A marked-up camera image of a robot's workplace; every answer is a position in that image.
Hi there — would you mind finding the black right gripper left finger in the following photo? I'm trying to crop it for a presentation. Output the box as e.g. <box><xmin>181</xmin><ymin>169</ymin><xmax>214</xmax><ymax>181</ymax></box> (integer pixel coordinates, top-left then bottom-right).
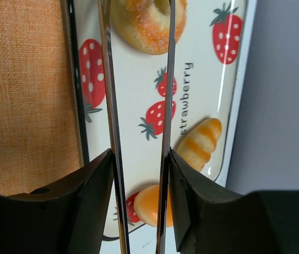
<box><xmin>0</xmin><ymin>150</ymin><xmax>113</xmax><ymax>253</ymax></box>

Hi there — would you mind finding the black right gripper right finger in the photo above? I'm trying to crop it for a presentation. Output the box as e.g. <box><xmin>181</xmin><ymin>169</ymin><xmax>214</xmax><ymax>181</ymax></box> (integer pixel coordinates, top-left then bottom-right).
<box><xmin>169</xmin><ymin>151</ymin><xmax>299</xmax><ymax>253</ymax></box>

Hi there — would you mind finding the sugared ring donut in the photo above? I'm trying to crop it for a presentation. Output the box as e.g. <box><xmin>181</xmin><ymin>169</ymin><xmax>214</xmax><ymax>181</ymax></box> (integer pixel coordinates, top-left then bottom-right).
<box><xmin>110</xmin><ymin>0</ymin><xmax>188</xmax><ymax>56</ymax></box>

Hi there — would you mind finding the striped croissant bread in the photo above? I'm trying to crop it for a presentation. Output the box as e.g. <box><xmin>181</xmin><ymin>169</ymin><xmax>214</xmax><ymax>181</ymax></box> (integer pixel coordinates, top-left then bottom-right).
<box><xmin>176</xmin><ymin>118</ymin><xmax>222</xmax><ymax>171</ymax></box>

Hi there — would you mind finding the round orange bun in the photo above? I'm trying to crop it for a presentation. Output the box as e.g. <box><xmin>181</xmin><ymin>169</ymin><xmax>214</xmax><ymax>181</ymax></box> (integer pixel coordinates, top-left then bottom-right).
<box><xmin>133</xmin><ymin>184</ymin><xmax>174</xmax><ymax>228</ymax></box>

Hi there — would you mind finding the orange cloth placemat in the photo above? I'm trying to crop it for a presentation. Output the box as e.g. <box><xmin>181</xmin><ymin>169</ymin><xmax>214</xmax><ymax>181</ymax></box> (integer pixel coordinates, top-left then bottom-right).
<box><xmin>0</xmin><ymin>1</ymin><xmax>82</xmax><ymax>195</ymax></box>

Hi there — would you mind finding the white strawberry print tray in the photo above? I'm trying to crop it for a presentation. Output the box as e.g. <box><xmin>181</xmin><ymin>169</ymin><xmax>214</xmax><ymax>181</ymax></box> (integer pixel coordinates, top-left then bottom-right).
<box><xmin>60</xmin><ymin>0</ymin><xmax>258</xmax><ymax>242</ymax></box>

